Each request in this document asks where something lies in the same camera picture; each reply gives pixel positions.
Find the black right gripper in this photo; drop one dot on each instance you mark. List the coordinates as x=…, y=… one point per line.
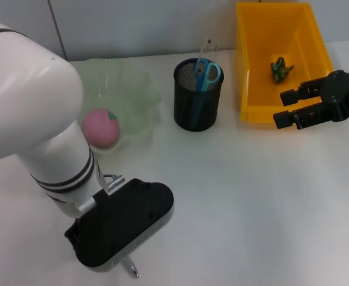
x=347, y=92

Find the green plastic wrapper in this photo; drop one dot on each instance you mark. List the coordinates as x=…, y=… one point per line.
x=280, y=71

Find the blue scissors with sheath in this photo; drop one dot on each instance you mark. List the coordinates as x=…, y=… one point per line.
x=205, y=77

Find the clear plastic ruler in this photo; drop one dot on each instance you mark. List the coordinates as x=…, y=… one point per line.
x=205, y=49

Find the pink toy peach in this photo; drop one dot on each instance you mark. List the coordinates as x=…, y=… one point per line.
x=100, y=128

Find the clear grey ballpoint pen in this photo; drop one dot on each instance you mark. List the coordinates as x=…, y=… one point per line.
x=132, y=268

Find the black mesh pen holder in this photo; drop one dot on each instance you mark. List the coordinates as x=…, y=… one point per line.
x=192, y=113

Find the pale green glass fruit plate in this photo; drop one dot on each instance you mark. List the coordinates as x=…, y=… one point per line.
x=127, y=89

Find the yellow plastic storage bin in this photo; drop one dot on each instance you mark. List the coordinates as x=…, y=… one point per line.
x=261, y=59

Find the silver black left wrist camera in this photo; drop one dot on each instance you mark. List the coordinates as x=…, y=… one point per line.
x=124, y=217

